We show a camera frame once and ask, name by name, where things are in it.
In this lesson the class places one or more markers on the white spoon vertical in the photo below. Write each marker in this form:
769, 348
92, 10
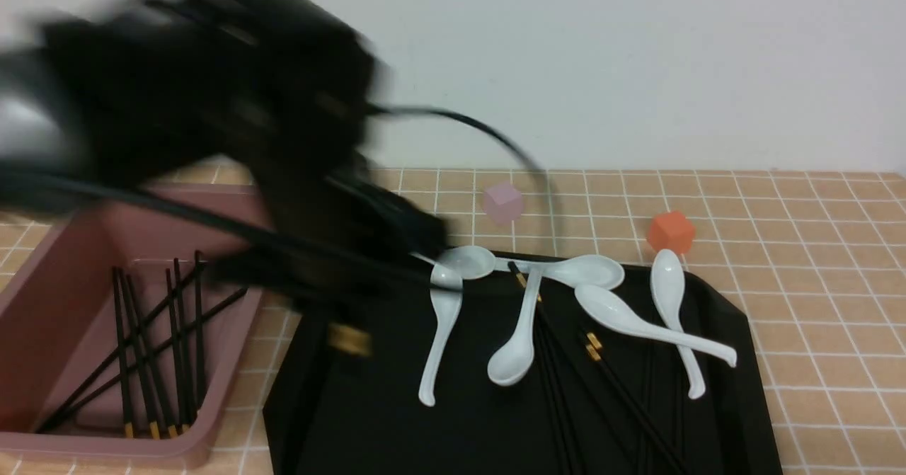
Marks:
511, 362
446, 306

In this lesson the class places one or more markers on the white spoon centre horizontal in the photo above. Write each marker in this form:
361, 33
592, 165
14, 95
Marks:
592, 269

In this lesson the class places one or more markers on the black tray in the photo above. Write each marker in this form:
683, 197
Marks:
330, 413

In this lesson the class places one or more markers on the white spoon diagonal right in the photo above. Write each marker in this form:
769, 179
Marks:
612, 312

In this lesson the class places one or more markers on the black chopstick gold band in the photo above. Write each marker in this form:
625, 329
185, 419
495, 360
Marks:
561, 392
623, 404
630, 397

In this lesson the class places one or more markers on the white spoon vertical left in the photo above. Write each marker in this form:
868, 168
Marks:
446, 306

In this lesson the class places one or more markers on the pink plastic bin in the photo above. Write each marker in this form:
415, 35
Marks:
59, 388

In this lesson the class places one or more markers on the white spoon far right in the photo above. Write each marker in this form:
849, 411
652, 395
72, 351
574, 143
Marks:
667, 285

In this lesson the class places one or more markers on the white spoon far left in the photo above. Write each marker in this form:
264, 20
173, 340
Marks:
470, 262

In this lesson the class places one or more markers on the orange cube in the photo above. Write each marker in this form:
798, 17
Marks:
671, 231

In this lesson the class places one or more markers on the pink cube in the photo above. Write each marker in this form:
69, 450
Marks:
503, 203

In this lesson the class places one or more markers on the white spoon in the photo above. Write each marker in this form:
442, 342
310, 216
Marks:
470, 262
667, 285

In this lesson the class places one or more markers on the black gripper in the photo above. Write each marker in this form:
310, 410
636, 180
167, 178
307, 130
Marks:
281, 86

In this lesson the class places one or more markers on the white spoon centre vertical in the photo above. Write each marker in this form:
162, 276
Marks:
511, 362

